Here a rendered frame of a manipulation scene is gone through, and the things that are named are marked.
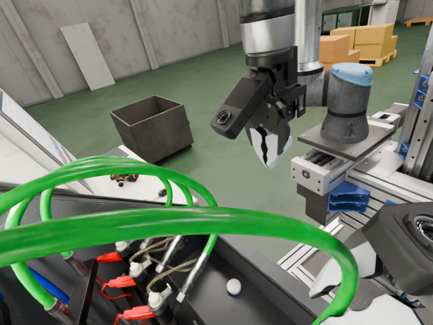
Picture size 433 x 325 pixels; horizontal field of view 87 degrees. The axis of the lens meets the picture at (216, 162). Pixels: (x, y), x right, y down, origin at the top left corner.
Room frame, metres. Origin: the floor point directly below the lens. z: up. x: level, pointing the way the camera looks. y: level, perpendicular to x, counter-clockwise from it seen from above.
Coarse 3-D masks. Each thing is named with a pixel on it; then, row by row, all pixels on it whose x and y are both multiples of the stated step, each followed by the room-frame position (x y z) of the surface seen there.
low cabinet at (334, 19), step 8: (336, 8) 10.37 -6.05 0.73; (344, 8) 9.61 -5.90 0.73; (352, 8) 8.90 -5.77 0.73; (368, 8) 8.76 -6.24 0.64; (328, 16) 9.38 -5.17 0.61; (336, 16) 9.09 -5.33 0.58; (344, 16) 8.83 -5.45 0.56; (352, 16) 8.57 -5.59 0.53; (368, 16) 8.79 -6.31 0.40; (328, 24) 9.36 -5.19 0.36; (336, 24) 9.07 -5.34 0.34; (344, 24) 8.80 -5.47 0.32; (352, 24) 8.54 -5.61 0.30; (360, 24) 8.60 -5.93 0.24; (328, 32) 9.39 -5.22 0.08
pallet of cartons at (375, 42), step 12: (384, 24) 4.77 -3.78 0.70; (360, 36) 4.83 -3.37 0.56; (372, 36) 4.64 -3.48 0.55; (384, 36) 4.47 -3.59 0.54; (396, 36) 4.83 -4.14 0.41; (360, 48) 4.81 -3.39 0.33; (372, 48) 4.61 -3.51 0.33; (384, 48) 4.53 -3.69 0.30; (360, 60) 5.06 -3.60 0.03; (372, 60) 4.57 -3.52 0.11; (384, 60) 4.67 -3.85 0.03
